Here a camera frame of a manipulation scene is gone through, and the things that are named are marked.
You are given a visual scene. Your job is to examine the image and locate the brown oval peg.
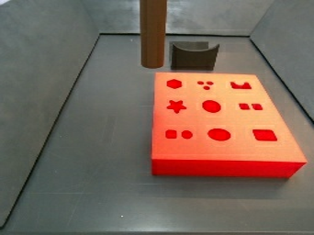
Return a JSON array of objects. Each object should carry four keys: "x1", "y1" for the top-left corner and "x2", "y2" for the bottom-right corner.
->
[{"x1": 140, "y1": 0, "x2": 167, "y2": 69}]

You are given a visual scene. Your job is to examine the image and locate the red shape sorting board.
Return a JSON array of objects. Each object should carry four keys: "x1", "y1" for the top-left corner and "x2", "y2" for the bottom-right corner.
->
[{"x1": 151, "y1": 73, "x2": 306, "y2": 178}]

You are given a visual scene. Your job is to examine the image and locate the dark grey curved block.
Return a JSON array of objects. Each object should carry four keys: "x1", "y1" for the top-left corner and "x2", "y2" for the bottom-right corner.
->
[{"x1": 170, "y1": 41, "x2": 219, "y2": 71}]

